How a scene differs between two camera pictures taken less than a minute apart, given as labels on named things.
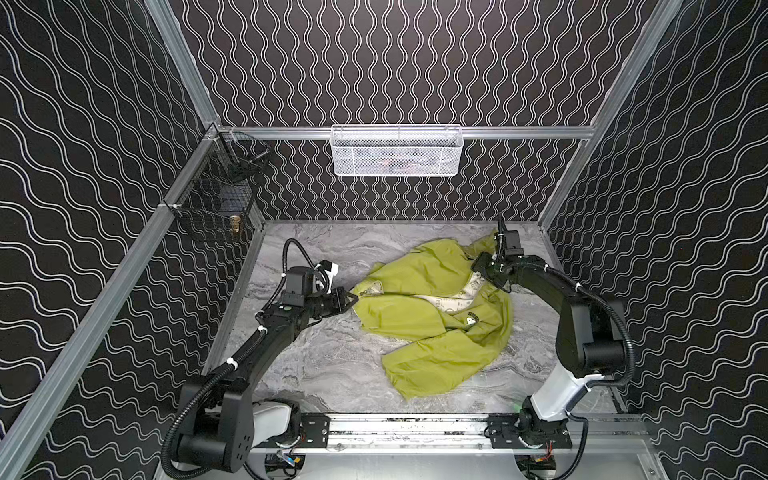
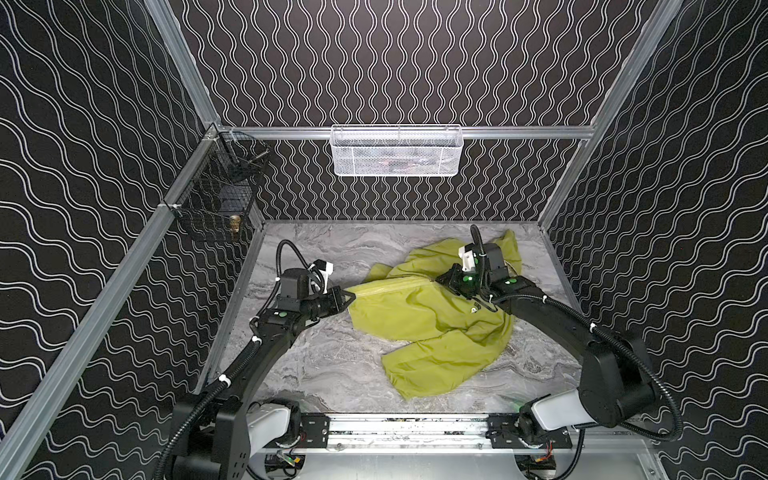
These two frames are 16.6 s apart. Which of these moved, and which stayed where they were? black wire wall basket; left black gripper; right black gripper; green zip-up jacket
Moved: right black gripper
Stayed: left black gripper; green zip-up jacket; black wire wall basket
